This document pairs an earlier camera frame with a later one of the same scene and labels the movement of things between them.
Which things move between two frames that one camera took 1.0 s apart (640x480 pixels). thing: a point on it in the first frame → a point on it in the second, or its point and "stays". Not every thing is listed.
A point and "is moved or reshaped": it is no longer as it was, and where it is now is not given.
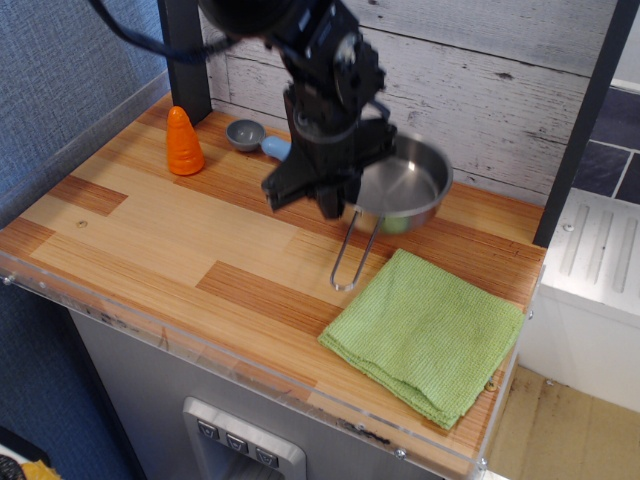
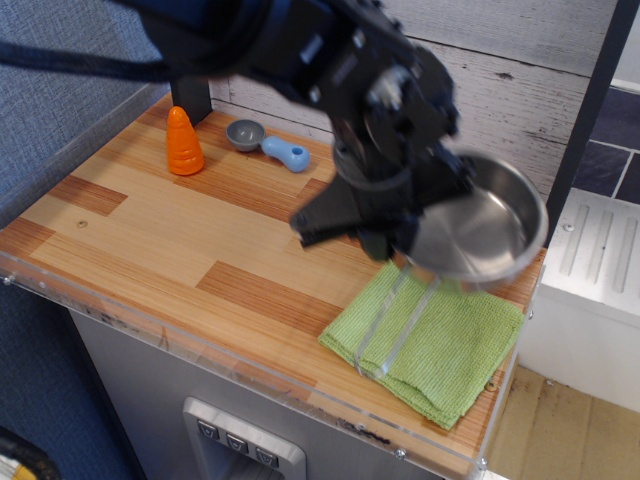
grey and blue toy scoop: [249, 135] stays
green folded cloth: [438, 340] stays
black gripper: [326, 160] → [388, 162]
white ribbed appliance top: [594, 250] stays
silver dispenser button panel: [230, 448] stays
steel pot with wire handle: [400, 193] is moved or reshaped
